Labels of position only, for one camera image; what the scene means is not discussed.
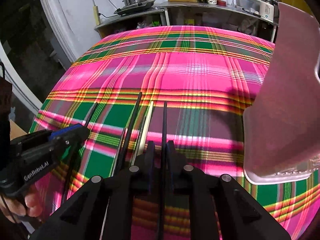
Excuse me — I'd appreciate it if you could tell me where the white electric kettle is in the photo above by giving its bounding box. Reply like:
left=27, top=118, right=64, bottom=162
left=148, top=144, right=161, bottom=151
left=259, top=0, right=279, bottom=21

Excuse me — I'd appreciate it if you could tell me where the person's left hand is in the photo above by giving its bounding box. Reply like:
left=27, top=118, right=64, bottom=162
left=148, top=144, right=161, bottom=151
left=1, top=185, right=43, bottom=223

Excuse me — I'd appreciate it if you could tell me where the black induction cooker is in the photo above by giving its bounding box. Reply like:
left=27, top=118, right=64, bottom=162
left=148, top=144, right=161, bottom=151
left=114, top=0, right=155, bottom=16

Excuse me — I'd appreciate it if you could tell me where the black chopstick on cloth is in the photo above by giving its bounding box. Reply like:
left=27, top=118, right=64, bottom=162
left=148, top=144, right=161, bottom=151
left=112, top=92, right=143, bottom=175

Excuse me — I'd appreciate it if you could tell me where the steel kitchen counter shelf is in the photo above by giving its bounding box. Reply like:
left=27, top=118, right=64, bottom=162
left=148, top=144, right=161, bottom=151
left=94, top=2, right=278, bottom=42

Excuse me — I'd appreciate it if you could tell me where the white storage box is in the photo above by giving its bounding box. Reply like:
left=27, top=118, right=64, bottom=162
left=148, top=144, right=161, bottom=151
left=236, top=0, right=261, bottom=15

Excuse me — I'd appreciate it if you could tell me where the pink plaid tablecloth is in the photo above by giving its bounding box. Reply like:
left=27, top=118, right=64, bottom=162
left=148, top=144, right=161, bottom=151
left=31, top=26, right=319, bottom=239

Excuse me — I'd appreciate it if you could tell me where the pink utensil holder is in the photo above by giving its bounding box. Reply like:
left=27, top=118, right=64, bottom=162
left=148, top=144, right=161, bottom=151
left=243, top=3, right=319, bottom=185

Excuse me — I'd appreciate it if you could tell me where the cream chopstick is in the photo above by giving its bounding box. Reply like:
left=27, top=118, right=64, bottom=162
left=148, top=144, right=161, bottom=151
left=131, top=101, right=154, bottom=166

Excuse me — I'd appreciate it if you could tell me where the white power strip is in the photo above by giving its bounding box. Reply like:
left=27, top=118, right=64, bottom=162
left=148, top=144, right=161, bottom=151
left=93, top=5, right=101, bottom=25

